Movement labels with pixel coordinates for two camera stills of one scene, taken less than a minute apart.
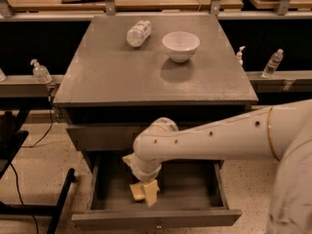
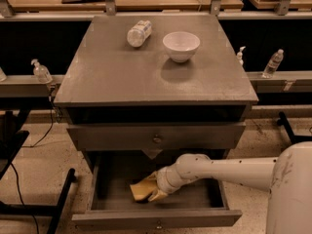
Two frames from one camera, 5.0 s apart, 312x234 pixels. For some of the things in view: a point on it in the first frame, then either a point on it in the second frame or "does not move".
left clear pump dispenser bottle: (40, 72) does not move
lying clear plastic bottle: (140, 31) does not move
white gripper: (145, 174) to (164, 180)
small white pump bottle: (239, 55) does not move
